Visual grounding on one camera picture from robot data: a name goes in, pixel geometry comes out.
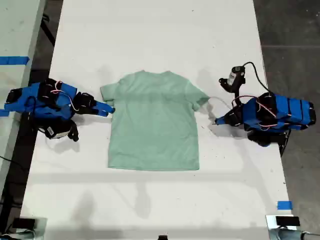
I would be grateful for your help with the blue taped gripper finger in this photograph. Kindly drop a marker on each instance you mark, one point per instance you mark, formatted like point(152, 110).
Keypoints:
point(100, 113)
point(223, 119)
point(103, 106)

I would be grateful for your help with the pale green T-shirt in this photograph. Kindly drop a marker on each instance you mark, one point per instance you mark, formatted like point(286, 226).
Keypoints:
point(155, 120)

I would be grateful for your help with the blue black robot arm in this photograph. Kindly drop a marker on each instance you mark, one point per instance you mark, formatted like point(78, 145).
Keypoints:
point(287, 110)
point(62, 92)

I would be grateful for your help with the black table clamp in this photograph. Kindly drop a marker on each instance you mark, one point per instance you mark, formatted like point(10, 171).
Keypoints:
point(283, 147)

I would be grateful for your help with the black metal bar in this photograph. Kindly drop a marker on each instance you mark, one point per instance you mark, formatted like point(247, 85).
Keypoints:
point(48, 31)

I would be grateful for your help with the blue tape strip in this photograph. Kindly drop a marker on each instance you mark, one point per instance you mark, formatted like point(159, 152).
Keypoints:
point(3, 113)
point(284, 205)
point(15, 60)

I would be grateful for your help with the pale side table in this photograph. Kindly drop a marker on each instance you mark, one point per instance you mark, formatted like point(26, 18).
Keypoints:
point(17, 30)

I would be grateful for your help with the shiny metal plate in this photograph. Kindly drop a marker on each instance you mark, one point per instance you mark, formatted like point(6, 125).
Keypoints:
point(41, 230)
point(271, 225)

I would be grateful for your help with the small black box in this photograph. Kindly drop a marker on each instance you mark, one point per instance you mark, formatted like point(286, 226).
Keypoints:
point(287, 221)
point(23, 223)

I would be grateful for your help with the small black object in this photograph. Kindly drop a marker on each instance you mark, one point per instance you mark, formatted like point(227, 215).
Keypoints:
point(163, 237)

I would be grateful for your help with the black camera stalk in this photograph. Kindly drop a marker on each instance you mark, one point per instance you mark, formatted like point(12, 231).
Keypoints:
point(236, 88)
point(73, 132)

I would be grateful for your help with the black camera box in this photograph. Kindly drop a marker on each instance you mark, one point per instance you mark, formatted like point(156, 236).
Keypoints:
point(56, 131)
point(236, 73)

